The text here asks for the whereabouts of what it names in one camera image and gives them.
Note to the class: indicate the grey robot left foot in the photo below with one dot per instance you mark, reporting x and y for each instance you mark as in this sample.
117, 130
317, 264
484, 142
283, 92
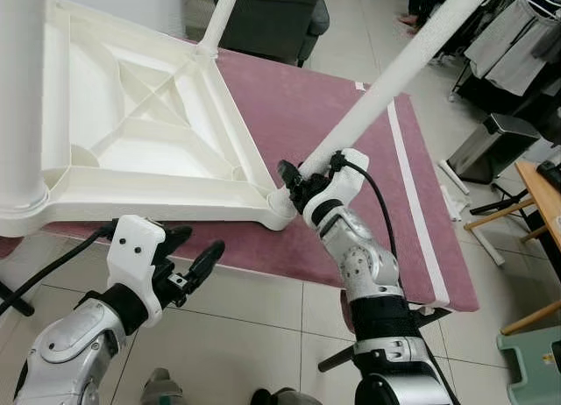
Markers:
160, 387

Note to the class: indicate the black device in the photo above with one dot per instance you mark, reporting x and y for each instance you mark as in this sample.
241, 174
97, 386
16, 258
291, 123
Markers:
550, 174

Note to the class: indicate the person's leg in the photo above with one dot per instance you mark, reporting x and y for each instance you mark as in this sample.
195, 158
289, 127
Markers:
412, 15

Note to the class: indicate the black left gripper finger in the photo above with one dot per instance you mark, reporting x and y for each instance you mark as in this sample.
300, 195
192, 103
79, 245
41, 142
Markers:
207, 263
178, 238

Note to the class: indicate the wooden side table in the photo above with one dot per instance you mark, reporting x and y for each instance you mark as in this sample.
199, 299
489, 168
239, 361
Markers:
536, 195

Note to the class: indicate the white plastic strip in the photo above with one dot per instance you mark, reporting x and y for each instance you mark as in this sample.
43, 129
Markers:
451, 195

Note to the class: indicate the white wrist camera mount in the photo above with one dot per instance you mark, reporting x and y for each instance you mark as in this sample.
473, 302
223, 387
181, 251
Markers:
337, 186
136, 256

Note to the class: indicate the green plastic stool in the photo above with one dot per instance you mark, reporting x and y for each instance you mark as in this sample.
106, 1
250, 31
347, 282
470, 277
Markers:
535, 370

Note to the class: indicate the grey robot foot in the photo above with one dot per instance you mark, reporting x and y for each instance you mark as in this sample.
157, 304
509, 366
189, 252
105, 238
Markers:
285, 398
160, 387

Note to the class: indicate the mauve tablecloth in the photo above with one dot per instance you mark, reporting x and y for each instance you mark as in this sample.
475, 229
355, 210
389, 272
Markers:
289, 116

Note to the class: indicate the dark grey armchair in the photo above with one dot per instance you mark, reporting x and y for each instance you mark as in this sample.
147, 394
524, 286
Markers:
272, 19

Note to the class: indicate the white plastic table leg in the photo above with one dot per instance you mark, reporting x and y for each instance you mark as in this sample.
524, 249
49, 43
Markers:
19, 89
394, 81
219, 19

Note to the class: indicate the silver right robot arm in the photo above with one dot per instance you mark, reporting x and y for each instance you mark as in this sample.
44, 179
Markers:
368, 273

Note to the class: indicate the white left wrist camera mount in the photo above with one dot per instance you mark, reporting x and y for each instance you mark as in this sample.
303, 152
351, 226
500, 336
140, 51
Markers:
136, 256

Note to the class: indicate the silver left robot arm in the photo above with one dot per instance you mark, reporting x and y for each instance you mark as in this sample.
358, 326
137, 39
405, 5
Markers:
70, 352

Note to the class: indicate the dark hanging clothes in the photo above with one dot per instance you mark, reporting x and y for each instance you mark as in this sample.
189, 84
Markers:
517, 46

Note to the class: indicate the black metal table frame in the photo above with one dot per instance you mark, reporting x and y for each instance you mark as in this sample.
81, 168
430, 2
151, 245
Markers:
342, 357

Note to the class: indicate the white plastic children table top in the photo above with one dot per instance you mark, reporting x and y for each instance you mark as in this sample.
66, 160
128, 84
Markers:
158, 151

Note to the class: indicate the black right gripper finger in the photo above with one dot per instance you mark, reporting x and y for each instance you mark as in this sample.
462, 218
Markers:
289, 175

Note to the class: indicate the grey robot right foot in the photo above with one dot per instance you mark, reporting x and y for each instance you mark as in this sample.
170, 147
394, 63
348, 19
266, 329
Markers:
285, 398

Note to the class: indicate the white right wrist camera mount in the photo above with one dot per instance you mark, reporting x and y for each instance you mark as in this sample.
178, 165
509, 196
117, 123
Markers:
337, 186

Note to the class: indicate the grey metal pedal bin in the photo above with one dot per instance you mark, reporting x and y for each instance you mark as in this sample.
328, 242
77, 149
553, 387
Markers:
491, 146

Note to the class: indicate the small white tape piece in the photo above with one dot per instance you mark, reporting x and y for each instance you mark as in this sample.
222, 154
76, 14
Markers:
360, 85

